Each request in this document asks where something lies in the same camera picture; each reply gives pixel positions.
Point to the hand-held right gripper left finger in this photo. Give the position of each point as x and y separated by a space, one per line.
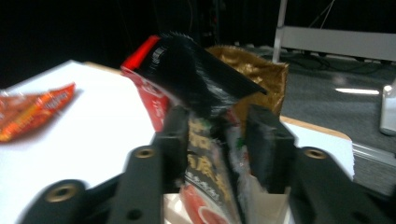
174 140

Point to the aluminium rail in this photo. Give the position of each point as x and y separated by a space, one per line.
373 152

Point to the small orange-red seasoning packet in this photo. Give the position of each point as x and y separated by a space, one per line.
57 98

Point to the red and black food packet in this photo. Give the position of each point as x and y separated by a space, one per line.
186 71

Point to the gold food packet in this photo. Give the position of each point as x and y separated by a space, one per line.
264 77

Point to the clear orange seasoning packet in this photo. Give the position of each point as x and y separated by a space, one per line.
17 118

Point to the white plastic container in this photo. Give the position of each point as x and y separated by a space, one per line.
267 208

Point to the white metal table frame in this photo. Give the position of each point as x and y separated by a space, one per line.
336 42

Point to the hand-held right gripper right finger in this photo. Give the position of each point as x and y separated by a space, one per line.
271 149

